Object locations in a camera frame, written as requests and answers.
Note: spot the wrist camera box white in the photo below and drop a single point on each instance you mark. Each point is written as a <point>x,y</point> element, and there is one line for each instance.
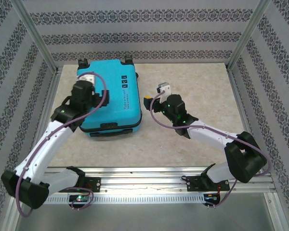
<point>164,87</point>
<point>88,78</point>

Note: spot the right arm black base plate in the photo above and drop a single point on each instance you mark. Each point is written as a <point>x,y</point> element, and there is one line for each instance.
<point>193,184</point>

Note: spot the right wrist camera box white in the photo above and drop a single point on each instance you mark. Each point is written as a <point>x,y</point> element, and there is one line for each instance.
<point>164,87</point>

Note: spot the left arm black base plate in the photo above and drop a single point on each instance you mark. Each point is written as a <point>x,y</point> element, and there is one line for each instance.
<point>95,184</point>

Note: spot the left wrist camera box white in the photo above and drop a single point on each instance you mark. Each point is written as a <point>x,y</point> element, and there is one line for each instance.
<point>88,78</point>

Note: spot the aluminium frame post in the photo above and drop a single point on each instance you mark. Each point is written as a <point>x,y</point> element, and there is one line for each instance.
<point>31,31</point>
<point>249,33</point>

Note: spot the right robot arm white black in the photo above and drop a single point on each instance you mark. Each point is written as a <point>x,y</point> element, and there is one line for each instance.
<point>212,134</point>

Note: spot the turquoise hard-shell suitcase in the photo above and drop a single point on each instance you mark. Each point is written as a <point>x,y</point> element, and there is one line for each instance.
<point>115,96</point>

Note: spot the aluminium side rail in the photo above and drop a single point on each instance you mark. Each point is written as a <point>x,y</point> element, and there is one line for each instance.
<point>50,101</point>
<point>238,103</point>

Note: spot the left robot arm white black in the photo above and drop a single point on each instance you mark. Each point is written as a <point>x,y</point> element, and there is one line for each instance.
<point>45,146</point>

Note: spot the small circuit board with LED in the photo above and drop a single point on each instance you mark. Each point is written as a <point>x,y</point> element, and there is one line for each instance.
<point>210,197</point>
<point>79,198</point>

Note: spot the grey metal shelf panel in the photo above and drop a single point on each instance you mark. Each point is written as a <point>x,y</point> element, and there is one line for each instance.
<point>144,219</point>

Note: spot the wide aluminium mounting rail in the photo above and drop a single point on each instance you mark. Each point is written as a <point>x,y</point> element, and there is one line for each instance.
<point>139,183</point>

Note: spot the short aluminium frame bar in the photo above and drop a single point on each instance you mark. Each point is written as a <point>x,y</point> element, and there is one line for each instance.
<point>278,216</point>
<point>12,222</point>

